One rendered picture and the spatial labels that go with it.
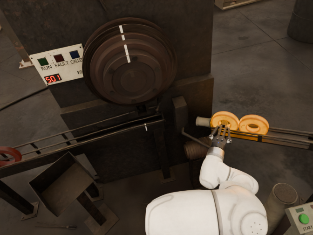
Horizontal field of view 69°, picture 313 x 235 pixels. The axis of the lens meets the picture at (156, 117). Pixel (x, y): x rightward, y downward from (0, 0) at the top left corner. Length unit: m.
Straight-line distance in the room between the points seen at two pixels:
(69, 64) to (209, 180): 0.92
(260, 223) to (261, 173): 1.47
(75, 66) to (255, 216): 1.06
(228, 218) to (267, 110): 2.00
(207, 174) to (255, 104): 1.55
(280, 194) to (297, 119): 1.25
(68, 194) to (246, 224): 1.05
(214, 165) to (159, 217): 0.62
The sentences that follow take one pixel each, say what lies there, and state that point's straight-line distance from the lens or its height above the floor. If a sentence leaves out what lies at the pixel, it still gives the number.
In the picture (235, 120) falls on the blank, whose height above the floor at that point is 0.76.
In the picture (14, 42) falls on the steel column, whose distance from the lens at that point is 4.10.
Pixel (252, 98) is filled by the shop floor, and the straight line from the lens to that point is 2.66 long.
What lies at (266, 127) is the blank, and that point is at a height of 0.75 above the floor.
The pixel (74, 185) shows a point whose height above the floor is 0.60.
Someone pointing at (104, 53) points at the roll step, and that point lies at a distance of 1.08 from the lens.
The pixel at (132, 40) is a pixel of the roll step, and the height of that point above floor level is 1.28.
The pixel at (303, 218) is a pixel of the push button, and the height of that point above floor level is 0.61.
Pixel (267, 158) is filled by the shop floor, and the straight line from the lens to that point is 2.19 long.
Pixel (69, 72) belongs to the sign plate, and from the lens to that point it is 1.33.
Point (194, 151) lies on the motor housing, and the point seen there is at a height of 0.51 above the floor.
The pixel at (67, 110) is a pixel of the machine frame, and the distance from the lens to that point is 1.47.
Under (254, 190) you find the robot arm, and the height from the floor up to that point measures 0.65.
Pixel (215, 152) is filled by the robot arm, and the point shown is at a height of 0.74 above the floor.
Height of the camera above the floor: 1.76
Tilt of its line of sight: 46 degrees down
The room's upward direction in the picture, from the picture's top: 11 degrees counter-clockwise
